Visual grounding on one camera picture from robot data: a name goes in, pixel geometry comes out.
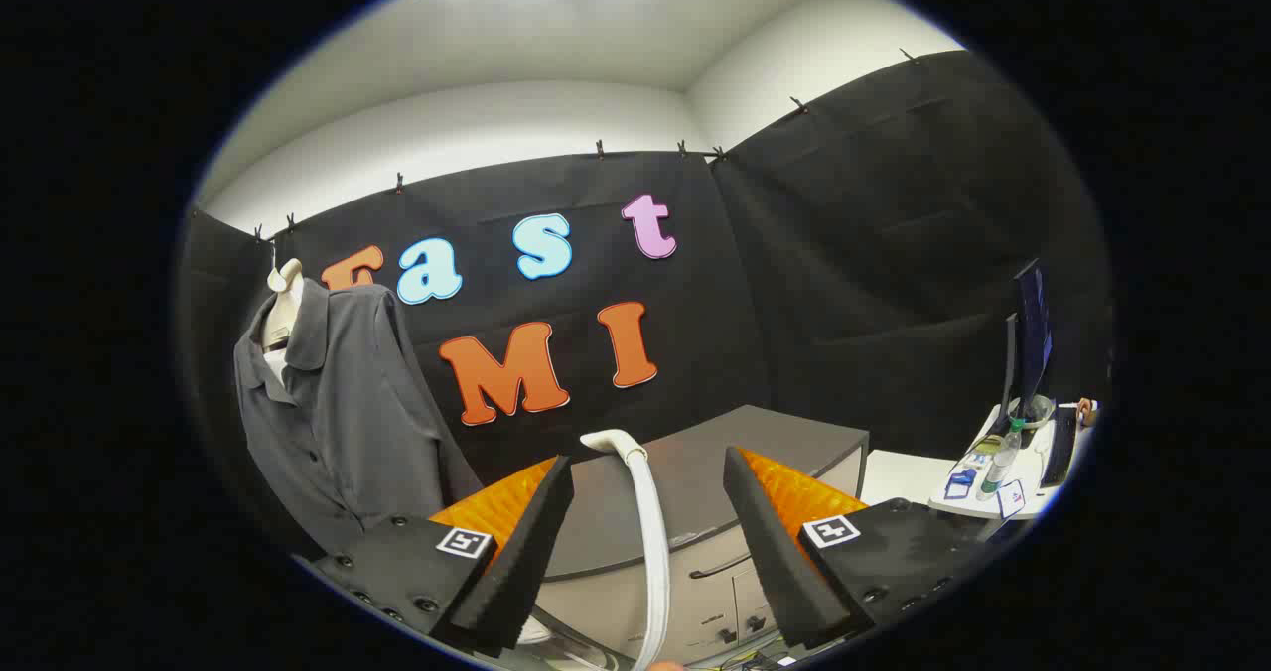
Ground white side cabinet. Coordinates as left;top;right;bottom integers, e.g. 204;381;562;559
859;450;956;509

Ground grey drawer cabinet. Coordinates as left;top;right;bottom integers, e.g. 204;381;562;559
531;404;871;667

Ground computer monitor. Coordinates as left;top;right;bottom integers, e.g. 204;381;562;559
998;259;1056;439

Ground cabinet drawer handle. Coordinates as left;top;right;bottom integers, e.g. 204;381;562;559
689;552;752;581

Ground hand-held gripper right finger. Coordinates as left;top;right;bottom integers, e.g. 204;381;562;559
722;445;1004;650

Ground clear plastic bottle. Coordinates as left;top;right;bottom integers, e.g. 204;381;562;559
978;419;1026;501

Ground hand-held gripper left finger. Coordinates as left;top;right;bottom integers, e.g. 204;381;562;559
298;456;577;660

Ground black keyboard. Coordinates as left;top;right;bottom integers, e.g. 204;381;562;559
1040;405;1078;488

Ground white mannequin torso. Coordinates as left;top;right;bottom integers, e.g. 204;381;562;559
260;257;307;389

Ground white desk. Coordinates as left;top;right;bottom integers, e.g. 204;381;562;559
928;403;1098;521

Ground white garment steamer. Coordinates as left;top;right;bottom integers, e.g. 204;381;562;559
579;429;674;671

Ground grey button shirt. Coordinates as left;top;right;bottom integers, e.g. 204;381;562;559
233;279;488;558

